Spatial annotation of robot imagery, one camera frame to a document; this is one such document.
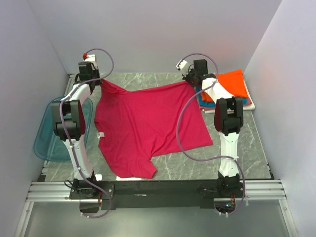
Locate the pink t-shirt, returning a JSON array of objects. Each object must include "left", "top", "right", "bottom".
[{"left": 94, "top": 81, "right": 213, "bottom": 179}]

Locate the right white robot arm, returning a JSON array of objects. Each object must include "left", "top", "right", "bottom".
[{"left": 176, "top": 59, "right": 243, "bottom": 197}]

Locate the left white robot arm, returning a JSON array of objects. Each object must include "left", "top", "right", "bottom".
[{"left": 51, "top": 58, "right": 102, "bottom": 199}]

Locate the folded white t-shirt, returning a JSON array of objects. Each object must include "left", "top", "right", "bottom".
[{"left": 201, "top": 82, "right": 255, "bottom": 114}]

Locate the folded blue t-shirt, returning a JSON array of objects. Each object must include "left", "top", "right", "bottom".
[{"left": 194, "top": 86, "right": 248, "bottom": 108}]

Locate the folded orange t-shirt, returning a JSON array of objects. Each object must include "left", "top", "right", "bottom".
[{"left": 201, "top": 69, "right": 248, "bottom": 103}]

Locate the folded mauve t-shirt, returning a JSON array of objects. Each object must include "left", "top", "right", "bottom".
[{"left": 199, "top": 98, "right": 255, "bottom": 114}]

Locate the teal transparent plastic bin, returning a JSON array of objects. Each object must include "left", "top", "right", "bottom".
[{"left": 33, "top": 96, "right": 93, "bottom": 162}]

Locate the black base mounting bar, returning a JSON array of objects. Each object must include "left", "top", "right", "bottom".
[{"left": 69, "top": 180, "right": 244, "bottom": 210}]

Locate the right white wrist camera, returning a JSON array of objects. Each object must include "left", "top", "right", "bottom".
[{"left": 176, "top": 60, "right": 190, "bottom": 76}]

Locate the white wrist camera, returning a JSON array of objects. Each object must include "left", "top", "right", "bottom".
[
  {"left": 82, "top": 53, "right": 96, "bottom": 66},
  {"left": 176, "top": 60, "right": 190, "bottom": 76}
]

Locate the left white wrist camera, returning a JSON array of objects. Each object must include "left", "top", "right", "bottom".
[{"left": 82, "top": 53, "right": 96, "bottom": 66}]

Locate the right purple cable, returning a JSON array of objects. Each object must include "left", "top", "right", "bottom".
[{"left": 175, "top": 53, "right": 246, "bottom": 217}]

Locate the purple cable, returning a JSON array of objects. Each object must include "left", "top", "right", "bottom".
[
  {"left": 175, "top": 53, "right": 246, "bottom": 217},
  {"left": 58, "top": 48, "right": 115, "bottom": 219}
]

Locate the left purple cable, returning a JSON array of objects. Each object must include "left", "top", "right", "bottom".
[{"left": 58, "top": 48, "right": 115, "bottom": 219}]

